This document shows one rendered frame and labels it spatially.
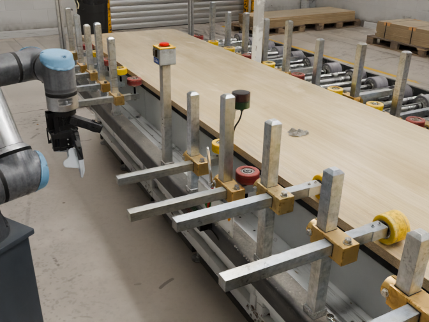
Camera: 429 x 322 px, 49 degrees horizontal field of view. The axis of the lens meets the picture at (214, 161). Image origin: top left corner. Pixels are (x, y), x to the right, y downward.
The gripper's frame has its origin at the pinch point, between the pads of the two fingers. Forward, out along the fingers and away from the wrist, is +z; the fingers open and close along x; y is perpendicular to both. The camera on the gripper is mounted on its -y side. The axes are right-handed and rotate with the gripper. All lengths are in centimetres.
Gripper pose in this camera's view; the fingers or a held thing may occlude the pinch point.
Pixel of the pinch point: (77, 168)
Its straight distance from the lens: 156.0
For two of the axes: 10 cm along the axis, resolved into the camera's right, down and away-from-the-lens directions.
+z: -0.2, 9.0, 4.3
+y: -8.6, 2.0, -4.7
